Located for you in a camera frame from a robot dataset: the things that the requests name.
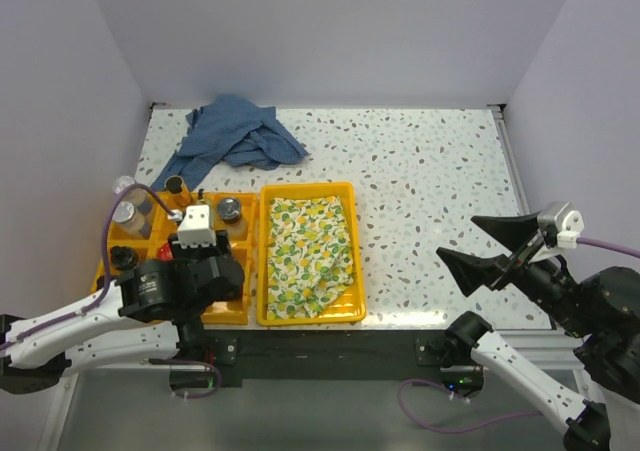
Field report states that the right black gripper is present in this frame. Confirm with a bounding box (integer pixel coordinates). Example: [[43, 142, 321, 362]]
[[434, 205, 594, 332]]

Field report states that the grey cap salt grinder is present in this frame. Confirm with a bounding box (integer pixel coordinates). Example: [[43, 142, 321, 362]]
[[216, 197, 248, 240]]

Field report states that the red cap soy bottle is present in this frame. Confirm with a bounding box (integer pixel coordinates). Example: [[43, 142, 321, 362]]
[[156, 243, 173, 261]]

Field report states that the dark bottle gold band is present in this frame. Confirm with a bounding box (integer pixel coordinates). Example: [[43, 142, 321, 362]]
[[165, 175, 193, 208]]

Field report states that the blue label spice jar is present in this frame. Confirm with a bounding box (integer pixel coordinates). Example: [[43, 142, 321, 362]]
[[112, 175, 153, 216]]

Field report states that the brown spice shaker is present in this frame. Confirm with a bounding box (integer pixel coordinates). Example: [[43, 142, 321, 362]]
[[109, 246, 139, 272]]

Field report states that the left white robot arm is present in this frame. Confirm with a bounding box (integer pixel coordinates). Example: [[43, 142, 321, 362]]
[[1, 231, 245, 395]]

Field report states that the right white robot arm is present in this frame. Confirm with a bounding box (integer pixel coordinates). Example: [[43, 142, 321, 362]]
[[437, 202, 639, 450]]

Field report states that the yellow compartment organizer tray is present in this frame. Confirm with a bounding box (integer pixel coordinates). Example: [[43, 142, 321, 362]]
[[107, 191, 259, 325]]

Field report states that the lemon print cloth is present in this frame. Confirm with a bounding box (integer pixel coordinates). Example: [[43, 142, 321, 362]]
[[266, 196, 354, 320]]

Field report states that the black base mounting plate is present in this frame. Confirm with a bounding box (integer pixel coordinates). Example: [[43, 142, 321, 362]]
[[190, 330, 477, 387]]

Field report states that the blue checkered shirt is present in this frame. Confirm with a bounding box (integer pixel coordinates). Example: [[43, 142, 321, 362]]
[[151, 95, 308, 191]]

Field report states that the yellow flat tray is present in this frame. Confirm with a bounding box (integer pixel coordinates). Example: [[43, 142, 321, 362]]
[[256, 182, 366, 327]]

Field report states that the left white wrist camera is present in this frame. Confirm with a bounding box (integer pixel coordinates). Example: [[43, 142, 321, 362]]
[[177, 204, 217, 249]]

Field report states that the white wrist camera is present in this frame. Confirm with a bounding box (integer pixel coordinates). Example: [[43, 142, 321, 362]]
[[177, 204, 217, 249], [536, 202, 585, 249]]

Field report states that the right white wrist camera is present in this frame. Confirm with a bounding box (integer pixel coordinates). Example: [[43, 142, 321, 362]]
[[536, 202, 585, 249]]

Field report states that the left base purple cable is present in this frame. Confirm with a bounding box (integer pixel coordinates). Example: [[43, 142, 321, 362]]
[[169, 358, 224, 400]]

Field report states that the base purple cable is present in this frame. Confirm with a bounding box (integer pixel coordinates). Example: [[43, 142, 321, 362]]
[[169, 358, 224, 400], [397, 378, 544, 433]]

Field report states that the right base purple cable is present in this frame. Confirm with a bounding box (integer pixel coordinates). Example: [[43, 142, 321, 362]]
[[397, 378, 544, 433]]

